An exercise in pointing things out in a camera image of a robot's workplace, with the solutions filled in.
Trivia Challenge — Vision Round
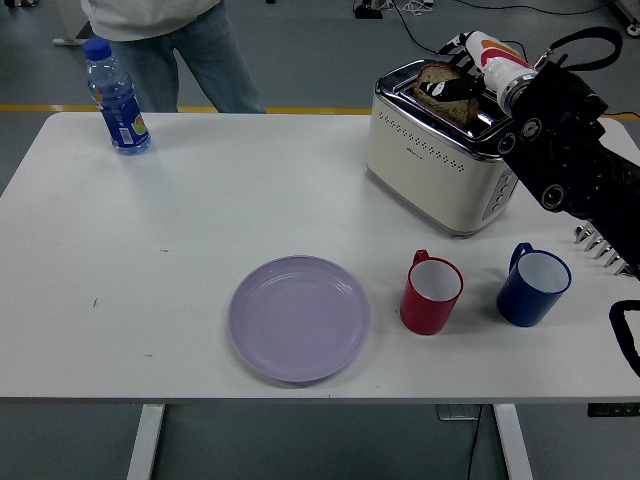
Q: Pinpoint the person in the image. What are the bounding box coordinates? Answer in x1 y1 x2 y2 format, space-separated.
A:
79 0 267 114

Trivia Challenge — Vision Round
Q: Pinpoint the metal toast rack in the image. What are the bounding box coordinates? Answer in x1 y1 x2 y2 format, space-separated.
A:
573 224 634 276

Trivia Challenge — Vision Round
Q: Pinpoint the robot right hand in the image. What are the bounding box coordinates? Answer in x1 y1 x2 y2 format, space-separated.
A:
414 30 539 104

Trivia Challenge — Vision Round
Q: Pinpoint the yellow floor tape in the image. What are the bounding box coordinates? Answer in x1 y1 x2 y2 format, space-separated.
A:
0 103 640 121

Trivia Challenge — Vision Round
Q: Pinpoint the red mug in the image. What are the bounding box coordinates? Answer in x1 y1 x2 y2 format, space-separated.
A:
399 248 465 336

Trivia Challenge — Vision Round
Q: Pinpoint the clear bottle with blue cap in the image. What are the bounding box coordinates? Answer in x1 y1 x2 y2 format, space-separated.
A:
82 37 153 157

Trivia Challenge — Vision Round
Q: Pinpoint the white table leg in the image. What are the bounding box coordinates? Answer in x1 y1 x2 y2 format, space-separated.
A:
125 403 166 480
492 403 534 480

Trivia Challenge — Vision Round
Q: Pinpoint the lilac round plate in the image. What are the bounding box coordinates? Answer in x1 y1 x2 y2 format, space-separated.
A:
228 255 372 384

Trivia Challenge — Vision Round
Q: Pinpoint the clear under-table bracket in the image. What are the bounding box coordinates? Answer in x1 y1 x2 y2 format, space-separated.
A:
437 403 482 421

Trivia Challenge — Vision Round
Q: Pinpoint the white desk frame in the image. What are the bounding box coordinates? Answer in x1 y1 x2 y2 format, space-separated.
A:
52 0 94 49
613 0 640 36

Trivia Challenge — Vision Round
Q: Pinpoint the black under-table cable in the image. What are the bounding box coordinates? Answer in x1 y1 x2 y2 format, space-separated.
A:
467 404 484 480

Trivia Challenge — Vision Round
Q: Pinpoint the black table control panel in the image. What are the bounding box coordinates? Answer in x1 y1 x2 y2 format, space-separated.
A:
587 402 640 417

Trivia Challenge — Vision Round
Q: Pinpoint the black power strip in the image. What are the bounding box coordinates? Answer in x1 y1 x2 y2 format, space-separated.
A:
353 0 385 20

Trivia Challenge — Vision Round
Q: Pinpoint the blue mug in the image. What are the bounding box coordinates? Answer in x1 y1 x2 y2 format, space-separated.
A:
496 242 573 329

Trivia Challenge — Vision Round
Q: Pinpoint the bread slice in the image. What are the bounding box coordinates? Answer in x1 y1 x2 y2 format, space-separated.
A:
415 60 481 124

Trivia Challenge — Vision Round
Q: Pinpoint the cream and chrome toaster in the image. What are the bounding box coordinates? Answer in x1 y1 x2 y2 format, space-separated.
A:
363 58 521 240

